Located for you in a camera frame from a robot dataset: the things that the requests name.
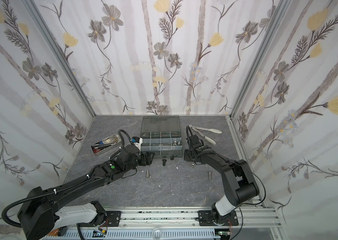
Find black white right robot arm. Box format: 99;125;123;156
184;125;264;226

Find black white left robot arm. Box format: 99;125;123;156
1;137;155;240

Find metal tongs with white tips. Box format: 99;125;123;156
188;124;223;146

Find green plastic organizer box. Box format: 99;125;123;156
140;115;183;158

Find metal tray with tools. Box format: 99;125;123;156
91;134;121;156

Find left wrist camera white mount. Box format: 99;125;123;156
131;137;143;151

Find aluminium rail frame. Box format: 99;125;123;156
44;207;287;240

